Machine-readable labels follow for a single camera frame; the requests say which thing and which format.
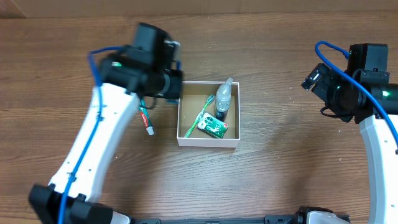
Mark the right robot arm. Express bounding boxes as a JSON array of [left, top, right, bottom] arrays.
[[302, 40, 397, 223]]

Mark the white cardboard box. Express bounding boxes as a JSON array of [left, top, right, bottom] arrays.
[[177, 81, 241, 148]]

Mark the green soap packet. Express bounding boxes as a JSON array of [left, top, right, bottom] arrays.
[[197, 113, 228, 139]]

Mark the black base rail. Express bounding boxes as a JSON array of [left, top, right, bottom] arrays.
[[130, 215, 295, 224]]

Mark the Colgate toothpaste tube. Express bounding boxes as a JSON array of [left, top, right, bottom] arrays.
[[139, 99, 154, 136]]

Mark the clear bottle dark liquid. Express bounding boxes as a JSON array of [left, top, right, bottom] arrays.
[[215, 77, 233, 121]]

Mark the green white toothbrush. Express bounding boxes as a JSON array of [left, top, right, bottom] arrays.
[[184, 95, 215, 138]]

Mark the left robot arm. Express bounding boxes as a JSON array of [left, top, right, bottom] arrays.
[[29, 23, 183, 223]]

